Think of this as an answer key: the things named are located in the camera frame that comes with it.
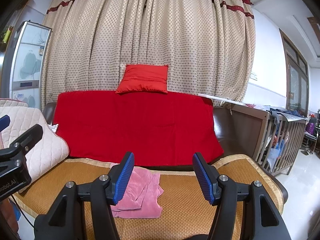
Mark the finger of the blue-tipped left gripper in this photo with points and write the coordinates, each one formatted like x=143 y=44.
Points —
x=4 y=122

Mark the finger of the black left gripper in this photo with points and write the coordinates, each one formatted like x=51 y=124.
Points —
x=25 y=142

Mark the beige dotted curtain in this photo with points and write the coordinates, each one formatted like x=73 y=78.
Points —
x=207 y=45

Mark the brown framed door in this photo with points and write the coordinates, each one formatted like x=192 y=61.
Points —
x=297 y=77

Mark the white quilted cushion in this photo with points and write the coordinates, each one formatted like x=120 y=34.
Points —
x=48 y=152

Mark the woven bamboo seat mat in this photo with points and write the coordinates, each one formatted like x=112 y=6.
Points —
x=185 y=211

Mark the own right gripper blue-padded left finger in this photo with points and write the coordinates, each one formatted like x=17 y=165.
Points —
x=66 y=217

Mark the white flat board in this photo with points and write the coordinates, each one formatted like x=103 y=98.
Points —
x=221 y=99

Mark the red cushion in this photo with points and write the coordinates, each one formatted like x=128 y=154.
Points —
x=144 y=78

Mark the brown wooden crib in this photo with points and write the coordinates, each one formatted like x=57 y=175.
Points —
x=271 y=138

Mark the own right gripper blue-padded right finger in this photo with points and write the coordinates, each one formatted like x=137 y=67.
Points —
x=260 y=218

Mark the red blanket on sofa back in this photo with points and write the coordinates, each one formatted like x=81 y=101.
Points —
x=160 y=129

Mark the pink corduroy jacket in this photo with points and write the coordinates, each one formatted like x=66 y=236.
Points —
x=140 y=200

